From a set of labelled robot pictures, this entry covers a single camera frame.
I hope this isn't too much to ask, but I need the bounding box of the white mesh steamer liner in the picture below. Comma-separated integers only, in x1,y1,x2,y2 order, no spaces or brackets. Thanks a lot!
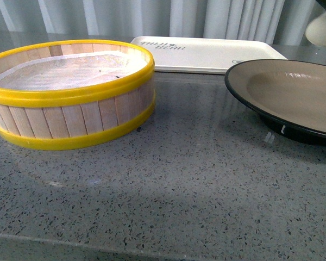
0,51,147,91

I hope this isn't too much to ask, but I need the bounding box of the tan plate with black rim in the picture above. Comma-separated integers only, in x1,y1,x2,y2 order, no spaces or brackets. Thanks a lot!
224,59,326,146

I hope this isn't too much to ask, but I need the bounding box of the yellow rimmed wooden steamer basket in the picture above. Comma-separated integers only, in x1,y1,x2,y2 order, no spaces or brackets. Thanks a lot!
0,39,155,150

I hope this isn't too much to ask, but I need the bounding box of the cream rectangular serving tray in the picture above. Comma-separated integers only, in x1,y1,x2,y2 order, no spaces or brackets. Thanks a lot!
131,36,285,74

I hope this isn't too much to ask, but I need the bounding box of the white steamed bun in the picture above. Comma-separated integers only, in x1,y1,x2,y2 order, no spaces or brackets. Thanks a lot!
305,13,326,46

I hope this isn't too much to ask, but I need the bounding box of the grey pleated curtain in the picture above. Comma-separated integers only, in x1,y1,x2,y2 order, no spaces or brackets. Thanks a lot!
0,1,326,46

